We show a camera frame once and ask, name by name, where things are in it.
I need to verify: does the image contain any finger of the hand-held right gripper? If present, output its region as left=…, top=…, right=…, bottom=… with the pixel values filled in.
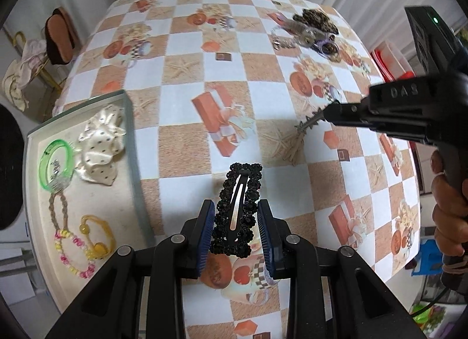
left=317, top=102, right=371, bottom=127

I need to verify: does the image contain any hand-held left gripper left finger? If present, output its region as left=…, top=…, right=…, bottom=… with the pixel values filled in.
left=46, top=199, right=216, bottom=339

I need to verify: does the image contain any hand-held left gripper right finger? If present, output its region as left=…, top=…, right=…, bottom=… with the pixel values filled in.
left=256, top=199, right=426, bottom=339

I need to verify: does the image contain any black beaded snap clip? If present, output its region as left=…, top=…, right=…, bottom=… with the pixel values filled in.
left=209, top=162, right=264, bottom=258

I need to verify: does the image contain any white shallow tray box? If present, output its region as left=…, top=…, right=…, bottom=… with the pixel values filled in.
left=24, top=89, right=154, bottom=316

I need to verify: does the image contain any yellow beaded hair tie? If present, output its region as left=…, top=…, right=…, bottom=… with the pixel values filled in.
left=80, top=215, right=117, bottom=260

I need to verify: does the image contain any colourful bead bracelet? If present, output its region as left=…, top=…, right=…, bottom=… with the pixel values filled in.
left=54, top=228, right=96, bottom=280

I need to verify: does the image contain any cream polka dot scrunchie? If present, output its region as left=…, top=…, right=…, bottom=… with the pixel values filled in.
left=75, top=104, right=127, bottom=188

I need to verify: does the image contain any brown braided hair tie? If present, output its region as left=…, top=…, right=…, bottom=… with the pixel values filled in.
left=47, top=191, right=70, bottom=233

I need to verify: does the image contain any clear glittery bracelet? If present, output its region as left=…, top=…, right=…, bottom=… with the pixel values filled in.
left=49, top=158, right=74, bottom=193

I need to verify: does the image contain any green plastic bangle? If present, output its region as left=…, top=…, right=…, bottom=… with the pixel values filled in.
left=37, top=139, right=75, bottom=193

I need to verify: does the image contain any person's right hand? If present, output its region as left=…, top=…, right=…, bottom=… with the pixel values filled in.
left=431, top=149, right=466, bottom=257

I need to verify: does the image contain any red plastic container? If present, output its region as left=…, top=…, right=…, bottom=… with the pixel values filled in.
left=375, top=41, right=412, bottom=81

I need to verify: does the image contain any red plastic basin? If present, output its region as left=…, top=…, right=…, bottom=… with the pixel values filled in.
left=370, top=50, right=393, bottom=83

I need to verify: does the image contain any olive claw hair clip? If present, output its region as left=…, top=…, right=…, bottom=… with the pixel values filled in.
left=283, top=19, right=326, bottom=47

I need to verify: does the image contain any leopard print scrunchie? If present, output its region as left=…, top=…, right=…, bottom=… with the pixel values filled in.
left=292, top=8, right=340, bottom=34

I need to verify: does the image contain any blue plastic stool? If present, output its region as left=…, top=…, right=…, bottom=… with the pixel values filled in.
left=413, top=240, right=445, bottom=277

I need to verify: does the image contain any green packet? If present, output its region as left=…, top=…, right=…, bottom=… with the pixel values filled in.
left=424, top=306, right=457, bottom=332

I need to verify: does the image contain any cream cloth bag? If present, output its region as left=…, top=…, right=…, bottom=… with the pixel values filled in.
left=2, top=40, right=50, bottom=112

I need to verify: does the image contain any brown cushioned chair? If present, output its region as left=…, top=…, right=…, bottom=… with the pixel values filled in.
left=44, top=7, right=83, bottom=66

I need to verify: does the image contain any dark bead bracelet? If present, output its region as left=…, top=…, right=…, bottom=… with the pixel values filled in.
left=322, top=42, right=344, bottom=63

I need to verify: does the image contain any purple hair tie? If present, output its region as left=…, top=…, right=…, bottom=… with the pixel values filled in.
left=312, top=33, right=342, bottom=54

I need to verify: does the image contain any white bead charm bracelet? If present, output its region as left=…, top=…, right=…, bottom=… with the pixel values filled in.
left=270, top=26, right=297, bottom=50

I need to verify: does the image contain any green cable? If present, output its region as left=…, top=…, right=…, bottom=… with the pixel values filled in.
left=409, top=284, right=454, bottom=319

